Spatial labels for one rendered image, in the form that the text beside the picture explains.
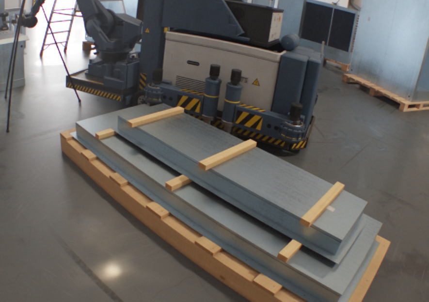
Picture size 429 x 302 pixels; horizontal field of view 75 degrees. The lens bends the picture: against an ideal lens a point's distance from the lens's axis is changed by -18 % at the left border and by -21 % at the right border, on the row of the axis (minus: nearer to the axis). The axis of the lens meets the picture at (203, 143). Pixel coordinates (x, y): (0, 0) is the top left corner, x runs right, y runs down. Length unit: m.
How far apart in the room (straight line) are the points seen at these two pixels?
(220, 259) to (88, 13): 2.83
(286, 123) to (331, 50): 5.56
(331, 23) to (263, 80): 5.41
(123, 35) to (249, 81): 1.54
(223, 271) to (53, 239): 0.92
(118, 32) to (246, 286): 2.90
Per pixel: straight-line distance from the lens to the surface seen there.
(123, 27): 3.67
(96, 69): 3.68
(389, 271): 2.13
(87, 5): 3.66
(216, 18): 2.93
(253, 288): 1.58
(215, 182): 1.80
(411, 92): 6.24
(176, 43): 3.03
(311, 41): 8.17
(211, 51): 2.90
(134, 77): 3.35
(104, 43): 3.49
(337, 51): 8.01
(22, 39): 4.28
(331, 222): 1.61
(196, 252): 1.71
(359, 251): 1.74
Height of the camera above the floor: 1.28
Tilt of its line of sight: 26 degrees down
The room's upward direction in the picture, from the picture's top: 8 degrees clockwise
